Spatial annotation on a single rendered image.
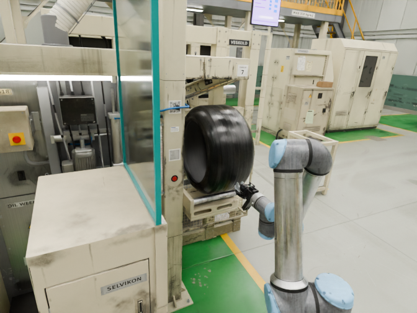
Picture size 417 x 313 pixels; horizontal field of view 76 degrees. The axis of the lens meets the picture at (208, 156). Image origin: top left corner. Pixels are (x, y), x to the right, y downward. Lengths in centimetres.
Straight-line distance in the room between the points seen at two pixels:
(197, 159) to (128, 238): 128
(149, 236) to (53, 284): 30
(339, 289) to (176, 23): 142
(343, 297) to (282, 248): 29
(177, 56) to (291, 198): 94
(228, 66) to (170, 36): 60
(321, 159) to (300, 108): 490
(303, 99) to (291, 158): 495
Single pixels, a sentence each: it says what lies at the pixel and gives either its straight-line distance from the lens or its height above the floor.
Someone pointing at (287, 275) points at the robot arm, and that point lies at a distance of 119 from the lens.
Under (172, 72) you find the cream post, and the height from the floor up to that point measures 170.
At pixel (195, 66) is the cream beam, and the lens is 187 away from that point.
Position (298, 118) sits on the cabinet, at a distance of 604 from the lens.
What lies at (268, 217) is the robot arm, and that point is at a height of 103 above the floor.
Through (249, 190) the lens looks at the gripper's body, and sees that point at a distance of 158.
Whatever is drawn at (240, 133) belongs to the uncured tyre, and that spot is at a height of 137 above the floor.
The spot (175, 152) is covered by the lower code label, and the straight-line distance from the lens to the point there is 164.
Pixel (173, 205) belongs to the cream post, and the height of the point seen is 87.
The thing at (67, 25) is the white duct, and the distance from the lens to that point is 173.
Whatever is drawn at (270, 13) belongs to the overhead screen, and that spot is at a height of 253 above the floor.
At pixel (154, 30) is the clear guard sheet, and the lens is 76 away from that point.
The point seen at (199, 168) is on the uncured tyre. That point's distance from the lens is 207.
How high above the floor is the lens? 180
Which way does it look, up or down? 21 degrees down
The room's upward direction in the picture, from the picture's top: 3 degrees clockwise
